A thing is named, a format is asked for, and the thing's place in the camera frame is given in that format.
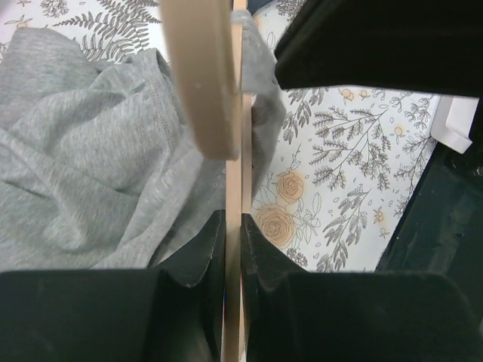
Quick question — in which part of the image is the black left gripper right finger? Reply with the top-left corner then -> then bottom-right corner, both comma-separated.
241,214 -> 482,361

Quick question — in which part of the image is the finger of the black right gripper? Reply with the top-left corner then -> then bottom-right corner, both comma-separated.
275,1 -> 482,97

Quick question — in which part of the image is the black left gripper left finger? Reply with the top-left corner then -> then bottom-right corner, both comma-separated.
1,210 -> 226,361

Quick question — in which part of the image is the grey tank top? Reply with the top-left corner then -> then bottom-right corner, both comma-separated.
0,10 -> 288,271

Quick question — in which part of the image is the beige wooden hanger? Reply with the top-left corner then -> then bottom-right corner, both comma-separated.
159,1 -> 252,361

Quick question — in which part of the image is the floral table cloth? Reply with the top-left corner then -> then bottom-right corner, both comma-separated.
1,1 -> 439,272

